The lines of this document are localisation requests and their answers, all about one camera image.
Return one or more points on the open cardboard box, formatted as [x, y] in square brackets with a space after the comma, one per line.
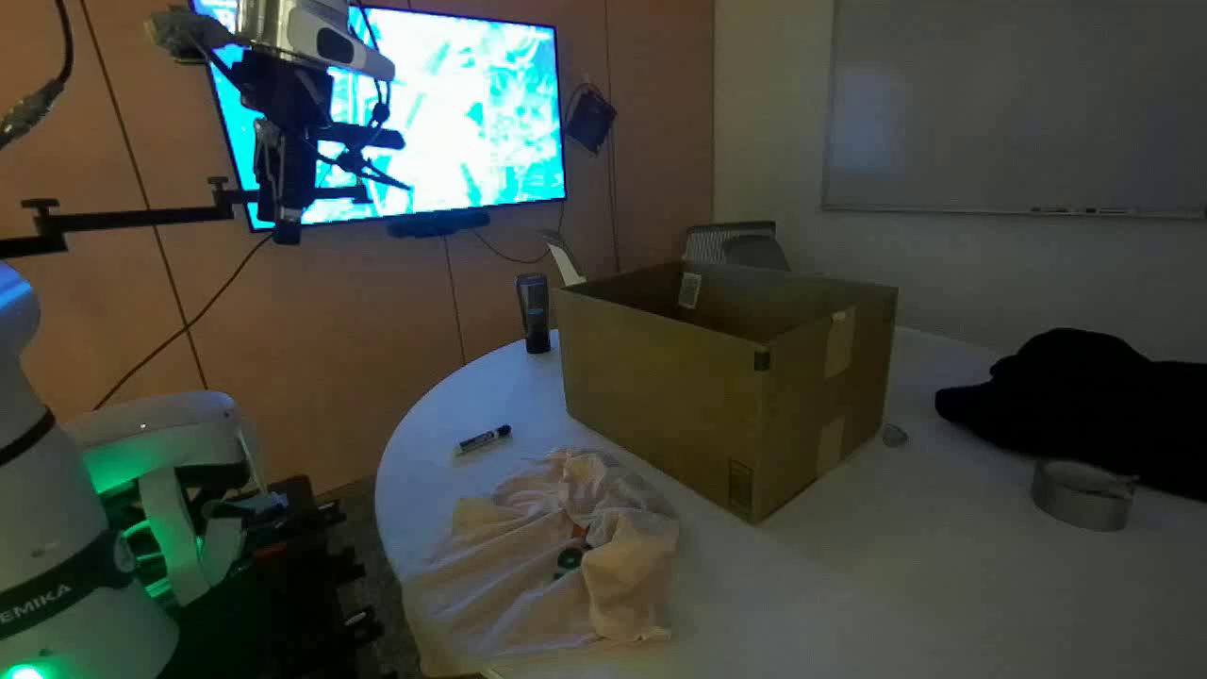
[737, 381]

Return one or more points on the wall mounted tv screen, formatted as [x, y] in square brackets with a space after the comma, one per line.
[475, 104]

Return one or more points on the small clear cap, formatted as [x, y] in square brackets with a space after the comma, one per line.
[895, 434]

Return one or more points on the black marker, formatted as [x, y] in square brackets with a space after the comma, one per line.
[483, 438]

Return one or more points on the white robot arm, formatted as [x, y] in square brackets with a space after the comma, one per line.
[108, 568]

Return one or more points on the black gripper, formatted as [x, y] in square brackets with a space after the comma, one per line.
[293, 116]

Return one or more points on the beige cloth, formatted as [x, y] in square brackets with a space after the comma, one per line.
[571, 552]

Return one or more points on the black garment on table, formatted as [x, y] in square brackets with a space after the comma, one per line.
[1092, 396]

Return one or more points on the grey tape roll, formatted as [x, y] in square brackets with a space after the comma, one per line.
[1085, 494]

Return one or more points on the black wall adapter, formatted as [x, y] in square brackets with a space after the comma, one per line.
[590, 117]

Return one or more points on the whiteboard on wall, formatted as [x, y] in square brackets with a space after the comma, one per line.
[1020, 106]

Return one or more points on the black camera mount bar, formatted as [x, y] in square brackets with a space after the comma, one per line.
[53, 224]

